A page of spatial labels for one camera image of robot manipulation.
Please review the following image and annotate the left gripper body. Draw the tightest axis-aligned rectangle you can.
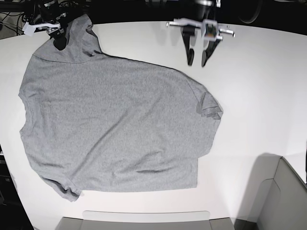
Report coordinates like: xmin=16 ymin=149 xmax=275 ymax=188
xmin=192 ymin=0 xmax=217 ymax=28

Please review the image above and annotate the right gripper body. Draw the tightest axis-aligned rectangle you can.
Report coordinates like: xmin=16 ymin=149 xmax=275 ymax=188
xmin=38 ymin=1 xmax=67 ymax=34

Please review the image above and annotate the grey T-shirt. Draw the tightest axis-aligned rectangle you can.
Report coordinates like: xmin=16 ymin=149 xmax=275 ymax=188
xmin=19 ymin=15 xmax=223 ymax=201

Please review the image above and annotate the grey bin right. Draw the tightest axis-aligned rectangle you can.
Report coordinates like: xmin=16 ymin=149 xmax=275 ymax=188
xmin=256 ymin=156 xmax=307 ymax=230

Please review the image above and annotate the grey bin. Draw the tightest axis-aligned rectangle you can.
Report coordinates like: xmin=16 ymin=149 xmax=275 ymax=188
xmin=56 ymin=211 xmax=234 ymax=230
xmin=256 ymin=156 xmax=307 ymax=230

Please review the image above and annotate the grey bin front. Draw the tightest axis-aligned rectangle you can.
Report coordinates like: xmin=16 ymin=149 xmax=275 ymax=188
xmin=56 ymin=211 xmax=234 ymax=230

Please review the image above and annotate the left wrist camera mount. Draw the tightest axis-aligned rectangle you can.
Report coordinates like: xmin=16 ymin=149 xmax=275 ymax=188
xmin=166 ymin=18 xmax=235 ymax=41

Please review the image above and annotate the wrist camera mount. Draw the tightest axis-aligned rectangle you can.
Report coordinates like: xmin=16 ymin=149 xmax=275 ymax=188
xmin=22 ymin=22 xmax=61 ymax=36
xmin=166 ymin=18 xmax=235 ymax=41

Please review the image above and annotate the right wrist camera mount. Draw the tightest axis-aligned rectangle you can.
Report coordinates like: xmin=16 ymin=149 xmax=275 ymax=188
xmin=22 ymin=22 xmax=61 ymax=36

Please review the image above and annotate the black cable bundle left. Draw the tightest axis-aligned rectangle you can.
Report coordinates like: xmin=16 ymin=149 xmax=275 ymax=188
xmin=0 ymin=9 xmax=41 ymax=39

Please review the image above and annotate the black looped cable right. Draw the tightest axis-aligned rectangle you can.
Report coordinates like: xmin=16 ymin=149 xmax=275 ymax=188
xmin=236 ymin=0 xmax=263 ymax=24

